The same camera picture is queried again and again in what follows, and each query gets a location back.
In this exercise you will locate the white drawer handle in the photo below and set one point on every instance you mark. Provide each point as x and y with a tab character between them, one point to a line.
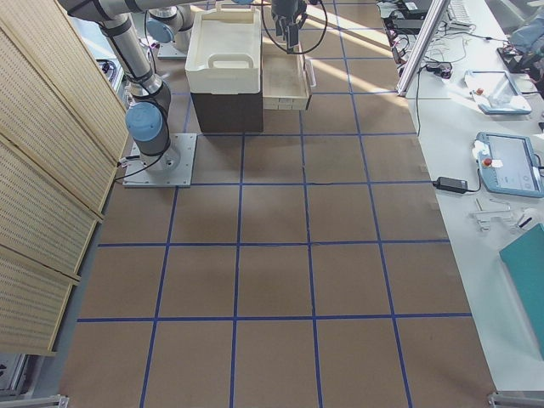
310	73

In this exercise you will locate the blue teach pendant right near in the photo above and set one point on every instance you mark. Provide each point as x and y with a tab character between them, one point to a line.
508	165

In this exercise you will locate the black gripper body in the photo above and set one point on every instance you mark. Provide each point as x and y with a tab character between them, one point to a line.
286	7

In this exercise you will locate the black adapter on right table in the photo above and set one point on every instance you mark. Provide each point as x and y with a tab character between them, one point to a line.
453	185

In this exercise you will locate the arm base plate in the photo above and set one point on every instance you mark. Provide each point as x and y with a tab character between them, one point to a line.
169	51
175	167

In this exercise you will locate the white plastic tray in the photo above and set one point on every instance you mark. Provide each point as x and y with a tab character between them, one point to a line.
224	55

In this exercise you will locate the blue teach pendant right far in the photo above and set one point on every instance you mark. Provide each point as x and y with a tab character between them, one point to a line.
495	93

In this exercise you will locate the right side perforated panel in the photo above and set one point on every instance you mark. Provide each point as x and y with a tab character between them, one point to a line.
62	133

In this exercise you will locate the brown wooden drawer cabinet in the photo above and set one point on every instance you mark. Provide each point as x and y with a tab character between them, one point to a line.
284	87

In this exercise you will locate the blue teach pendant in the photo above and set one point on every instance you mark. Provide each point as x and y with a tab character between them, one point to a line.
508	165
495	93

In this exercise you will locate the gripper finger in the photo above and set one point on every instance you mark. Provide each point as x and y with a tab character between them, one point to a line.
279	25
291	33

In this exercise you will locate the right side aluminium post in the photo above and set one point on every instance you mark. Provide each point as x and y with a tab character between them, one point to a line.
423	40

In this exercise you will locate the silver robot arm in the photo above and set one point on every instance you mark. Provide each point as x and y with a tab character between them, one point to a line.
146	120
173	25

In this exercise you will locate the clear acrylic bracket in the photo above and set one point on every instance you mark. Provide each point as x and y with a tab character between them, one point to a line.
500	212

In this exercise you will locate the teal box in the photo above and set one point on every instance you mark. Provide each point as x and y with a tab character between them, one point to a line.
524	260

